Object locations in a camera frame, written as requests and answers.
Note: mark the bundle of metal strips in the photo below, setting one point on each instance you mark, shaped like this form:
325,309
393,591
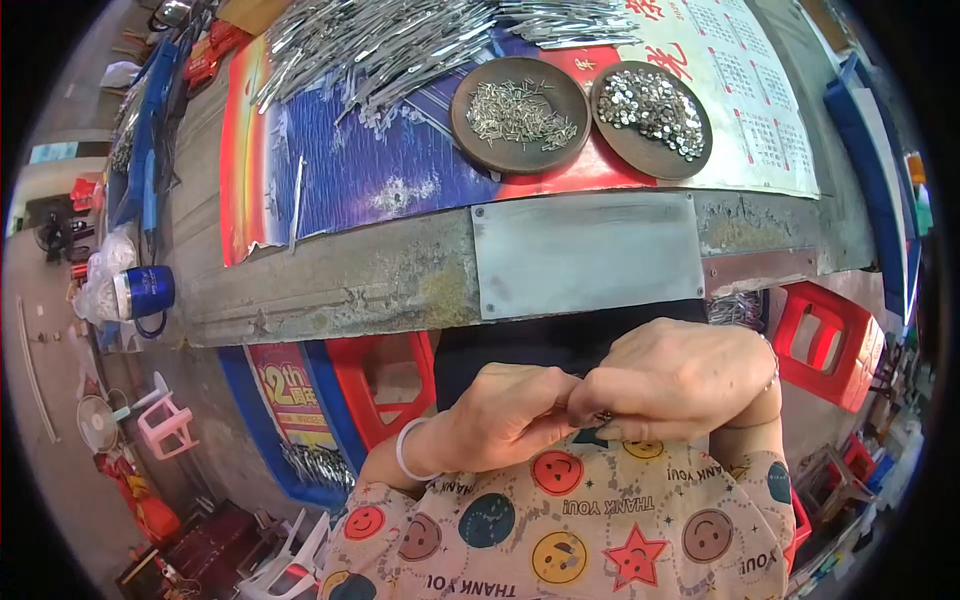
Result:
735,309

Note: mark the single metal strip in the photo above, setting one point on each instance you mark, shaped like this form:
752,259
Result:
297,202

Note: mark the person's right hand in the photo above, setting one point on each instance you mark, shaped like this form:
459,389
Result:
682,375

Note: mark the pile of metal strips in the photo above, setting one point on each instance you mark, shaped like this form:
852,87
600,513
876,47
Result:
390,45

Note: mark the person's left hand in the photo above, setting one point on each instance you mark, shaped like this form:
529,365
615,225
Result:
487,420

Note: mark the white plastic chair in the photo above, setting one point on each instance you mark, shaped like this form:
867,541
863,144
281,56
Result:
289,562

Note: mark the pink plastic stool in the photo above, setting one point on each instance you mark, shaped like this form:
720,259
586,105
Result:
166,424

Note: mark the person's body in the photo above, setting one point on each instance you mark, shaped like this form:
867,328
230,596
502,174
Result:
570,525

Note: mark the brown dish of metal discs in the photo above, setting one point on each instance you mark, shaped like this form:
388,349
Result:
651,118

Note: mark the blue mug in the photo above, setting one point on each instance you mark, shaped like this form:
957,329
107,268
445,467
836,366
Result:
146,294

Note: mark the white electric fan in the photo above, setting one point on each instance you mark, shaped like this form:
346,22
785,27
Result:
97,424

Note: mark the colourful calendar poster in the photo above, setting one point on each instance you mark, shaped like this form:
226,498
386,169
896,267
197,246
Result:
360,172

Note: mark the red packets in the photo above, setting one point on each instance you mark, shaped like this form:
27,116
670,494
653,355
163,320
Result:
214,52

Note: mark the red plastic stool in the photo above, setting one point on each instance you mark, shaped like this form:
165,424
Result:
379,382
825,345

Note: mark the blue crate with red banner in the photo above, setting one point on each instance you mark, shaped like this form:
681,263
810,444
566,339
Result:
289,412

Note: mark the grey metal plate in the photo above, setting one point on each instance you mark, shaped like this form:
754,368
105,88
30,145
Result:
589,255

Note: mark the heap of metal strips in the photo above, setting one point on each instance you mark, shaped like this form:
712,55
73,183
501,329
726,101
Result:
319,463

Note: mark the brown dish of metal pins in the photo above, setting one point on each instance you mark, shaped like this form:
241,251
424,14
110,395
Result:
519,115

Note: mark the clear plastic bag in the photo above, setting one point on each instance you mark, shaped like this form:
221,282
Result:
105,274

